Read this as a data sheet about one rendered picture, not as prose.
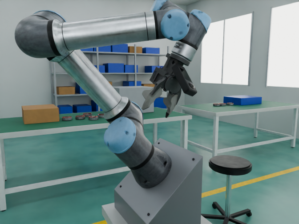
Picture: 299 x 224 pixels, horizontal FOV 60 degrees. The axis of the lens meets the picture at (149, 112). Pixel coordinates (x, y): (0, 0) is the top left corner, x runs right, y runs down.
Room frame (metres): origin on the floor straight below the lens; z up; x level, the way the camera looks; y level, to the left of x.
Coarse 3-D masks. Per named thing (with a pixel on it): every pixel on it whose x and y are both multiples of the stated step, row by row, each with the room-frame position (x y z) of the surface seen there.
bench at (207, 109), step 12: (180, 108) 4.15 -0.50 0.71; (192, 108) 3.87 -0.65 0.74; (204, 108) 3.83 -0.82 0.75; (216, 108) 3.83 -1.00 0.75; (228, 108) 3.83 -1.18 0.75; (240, 108) 3.83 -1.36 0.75; (252, 108) 3.83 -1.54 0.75; (264, 108) 3.88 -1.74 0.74; (276, 108) 4.01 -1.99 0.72; (288, 108) 4.15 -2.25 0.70; (216, 120) 3.47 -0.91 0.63; (180, 132) 4.20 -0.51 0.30; (216, 132) 3.48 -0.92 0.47; (276, 132) 4.61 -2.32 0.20; (180, 144) 4.19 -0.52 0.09; (192, 144) 3.92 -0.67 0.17; (216, 144) 3.48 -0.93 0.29; (252, 144) 3.83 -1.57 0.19
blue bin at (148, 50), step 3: (144, 48) 7.06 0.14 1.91; (147, 48) 7.00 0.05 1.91; (150, 48) 7.05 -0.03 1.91; (153, 48) 7.08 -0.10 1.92; (156, 48) 7.13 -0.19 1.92; (159, 48) 7.18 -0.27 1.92; (144, 51) 7.06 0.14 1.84; (147, 51) 7.00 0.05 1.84; (150, 51) 7.05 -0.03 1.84; (153, 51) 7.08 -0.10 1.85; (156, 51) 7.13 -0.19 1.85; (159, 51) 7.18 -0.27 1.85
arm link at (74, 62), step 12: (36, 12) 0.83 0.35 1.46; (48, 12) 0.84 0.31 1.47; (60, 60) 0.85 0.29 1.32; (72, 60) 0.85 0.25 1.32; (84, 60) 0.87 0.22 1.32; (72, 72) 0.87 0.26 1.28; (84, 72) 0.87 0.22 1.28; (96, 72) 0.90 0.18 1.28; (84, 84) 0.88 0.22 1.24; (96, 84) 0.89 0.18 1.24; (108, 84) 0.92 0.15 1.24; (96, 96) 0.90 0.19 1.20; (108, 96) 0.91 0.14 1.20; (120, 96) 0.95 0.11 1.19; (108, 108) 0.92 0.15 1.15; (120, 108) 0.92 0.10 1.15; (132, 108) 0.95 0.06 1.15; (108, 120) 0.93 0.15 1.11
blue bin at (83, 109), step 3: (75, 105) 6.29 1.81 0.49; (78, 105) 6.29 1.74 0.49; (81, 105) 6.29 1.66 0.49; (84, 105) 6.29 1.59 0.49; (87, 105) 6.29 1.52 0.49; (90, 105) 6.29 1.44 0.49; (75, 108) 6.23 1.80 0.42; (78, 108) 6.12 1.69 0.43; (81, 108) 6.15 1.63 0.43; (84, 108) 6.18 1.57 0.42; (87, 108) 6.22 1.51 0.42; (90, 108) 6.26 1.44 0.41; (75, 111) 6.24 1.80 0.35; (78, 111) 6.11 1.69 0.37; (81, 111) 6.15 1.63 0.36; (84, 111) 6.18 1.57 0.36; (87, 111) 6.22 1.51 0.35; (90, 111) 6.26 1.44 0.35
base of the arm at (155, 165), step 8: (152, 144) 0.89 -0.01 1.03; (152, 152) 0.85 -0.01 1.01; (160, 152) 0.88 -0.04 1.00; (144, 160) 0.83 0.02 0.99; (152, 160) 0.84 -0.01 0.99; (160, 160) 0.87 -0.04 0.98; (168, 160) 0.88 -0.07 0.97; (136, 168) 0.83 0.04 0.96; (144, 168) 0.83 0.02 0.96; (152, 168) 0.83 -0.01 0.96; (160, 168) 0.84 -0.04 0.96; (168, 168) 0.86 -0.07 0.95; (136, 176) 0.86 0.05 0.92; (144, 176) 0.84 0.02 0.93; (152, 176) 0.83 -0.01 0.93; (160, 176) 0.84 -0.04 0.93; (144, 184) 0.85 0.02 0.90; (152, 184) 0.84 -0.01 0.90
